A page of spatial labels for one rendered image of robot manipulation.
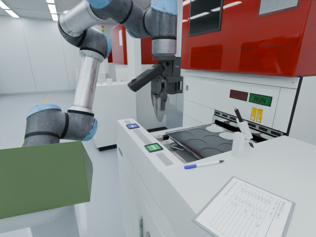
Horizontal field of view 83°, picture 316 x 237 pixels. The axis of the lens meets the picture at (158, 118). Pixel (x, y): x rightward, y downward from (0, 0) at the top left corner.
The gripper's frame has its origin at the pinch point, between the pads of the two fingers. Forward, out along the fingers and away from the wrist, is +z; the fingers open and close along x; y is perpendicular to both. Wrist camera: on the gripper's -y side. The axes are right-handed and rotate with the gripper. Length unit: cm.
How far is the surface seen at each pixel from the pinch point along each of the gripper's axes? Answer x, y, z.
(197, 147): 7.8, 24.0, 19.9
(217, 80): 35, 58, -7
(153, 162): -4.1, -3.9, 13.8
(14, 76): 801, -214, 39
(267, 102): 0, 58, 1
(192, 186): -19.8, 0.5, 13.3
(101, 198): 100, -13, 110
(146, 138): 15.7, 1.9, 14.2
